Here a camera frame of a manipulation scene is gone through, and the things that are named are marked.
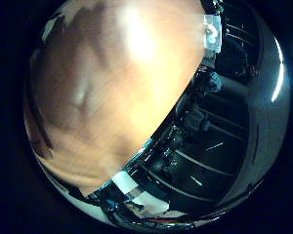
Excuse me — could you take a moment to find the dark shelving unit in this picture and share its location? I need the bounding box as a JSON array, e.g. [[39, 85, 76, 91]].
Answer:
[[172, 6, 262, 203]]

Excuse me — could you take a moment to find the clear plastic bag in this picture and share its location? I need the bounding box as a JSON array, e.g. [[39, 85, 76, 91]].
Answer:
[[203, 14, 223, 54]]

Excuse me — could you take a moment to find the ceiling light strip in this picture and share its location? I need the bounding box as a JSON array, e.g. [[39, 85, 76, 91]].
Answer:
[[271, 38, 286, 103]]

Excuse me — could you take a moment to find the red cable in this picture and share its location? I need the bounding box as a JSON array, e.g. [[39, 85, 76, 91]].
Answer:
[[146, 217, 181, 224]]

